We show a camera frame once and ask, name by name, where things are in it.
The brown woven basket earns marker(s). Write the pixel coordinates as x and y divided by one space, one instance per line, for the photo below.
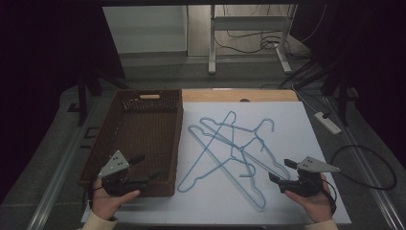
143 140

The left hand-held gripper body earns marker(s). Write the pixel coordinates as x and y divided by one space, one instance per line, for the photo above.
113 166

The white panel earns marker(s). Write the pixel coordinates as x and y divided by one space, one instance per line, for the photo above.
145 28

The white table mat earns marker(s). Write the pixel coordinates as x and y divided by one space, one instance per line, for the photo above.
287 143

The white metal desk frame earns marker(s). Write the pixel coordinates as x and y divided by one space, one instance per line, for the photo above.
249 23

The black metal stand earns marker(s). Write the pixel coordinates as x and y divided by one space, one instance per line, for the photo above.
343 102
82 96

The white power strip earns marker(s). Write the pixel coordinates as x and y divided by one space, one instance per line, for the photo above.
328 124

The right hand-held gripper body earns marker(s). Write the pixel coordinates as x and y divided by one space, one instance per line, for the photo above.
308 183

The aluminium floor rail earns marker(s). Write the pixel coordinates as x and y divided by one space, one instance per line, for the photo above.
383 198
57 179

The person's right hand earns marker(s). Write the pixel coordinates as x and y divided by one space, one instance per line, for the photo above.
317 206

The person's left hand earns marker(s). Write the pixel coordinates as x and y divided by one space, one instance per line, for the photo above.
107 204

